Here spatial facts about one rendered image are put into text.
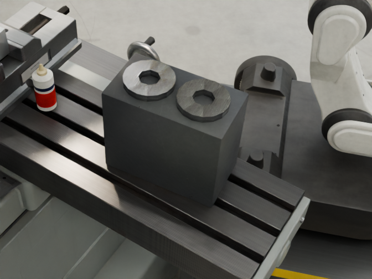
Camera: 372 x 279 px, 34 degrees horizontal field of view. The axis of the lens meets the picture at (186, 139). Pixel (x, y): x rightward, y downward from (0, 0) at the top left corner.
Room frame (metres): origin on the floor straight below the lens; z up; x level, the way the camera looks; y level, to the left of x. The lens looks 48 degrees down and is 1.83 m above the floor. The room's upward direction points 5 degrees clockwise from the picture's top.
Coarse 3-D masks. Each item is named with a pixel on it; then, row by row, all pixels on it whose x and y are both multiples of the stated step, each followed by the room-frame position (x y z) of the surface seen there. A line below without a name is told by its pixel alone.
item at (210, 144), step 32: (128, 64) 0.80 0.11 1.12; (160, 64) 0.80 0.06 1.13; (128, 96) 0.72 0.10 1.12; (160, 96) 0.72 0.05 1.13; (192, 96) 0.73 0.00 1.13; (224, 96) 0.73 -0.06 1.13; (128, 128) 0.71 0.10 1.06; (160, 128) 0.69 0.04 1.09; (192, 128) 0.67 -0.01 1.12; (224, 128) 0.67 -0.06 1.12; (128, 160) 0.71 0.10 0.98; (160, 160) 0.69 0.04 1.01; (192, 160) 0.66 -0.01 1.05; (224, 160) 0.68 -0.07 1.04; (192, 192) 0.66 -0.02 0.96
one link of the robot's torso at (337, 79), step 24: (336, 24) 1.09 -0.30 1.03; (360, 24) 1.10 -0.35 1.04; (312, 48) 1.11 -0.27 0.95; (336, 48) 1.09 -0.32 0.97; (312, 72) 1.13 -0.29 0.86; (336, 72) 1.11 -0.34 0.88; (360, 72) 1.20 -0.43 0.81; (336, 96) 1.14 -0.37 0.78; (360, 96) 1.13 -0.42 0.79; (336, 120) 1.11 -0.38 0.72; (360, 120) 1.10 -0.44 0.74
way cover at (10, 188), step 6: (0, 174) 0.74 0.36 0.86; (6, 174) 0.74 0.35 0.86; (0, 180) 0.72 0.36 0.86; (6, 180) 0.72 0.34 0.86; (12, 180) 0.73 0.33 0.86; (0, 186) 0.71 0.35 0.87; (6, 186) 0.71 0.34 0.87; (12, 186) 0.71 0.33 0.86; (0, 192) 0.69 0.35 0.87; (6, 192) 0.69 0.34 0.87; (0, 198) 0.67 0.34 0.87
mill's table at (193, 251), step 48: (96, 96) 0.91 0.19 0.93; (0, 144) 0.76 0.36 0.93; (48, 144) 0.78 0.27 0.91; (96, 144) 0.78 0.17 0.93; (48, 192) 0.71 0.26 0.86; (96, 192) 0.66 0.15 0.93; (144, 192) 0.67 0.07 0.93; (240, 192) 0.69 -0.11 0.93; (288, 192) 0.70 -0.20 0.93; (144, 240) 0.60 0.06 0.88; (192, 240) 0.58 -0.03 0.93; (240, 240) 0.59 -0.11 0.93; (288, 240) 0.61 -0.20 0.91
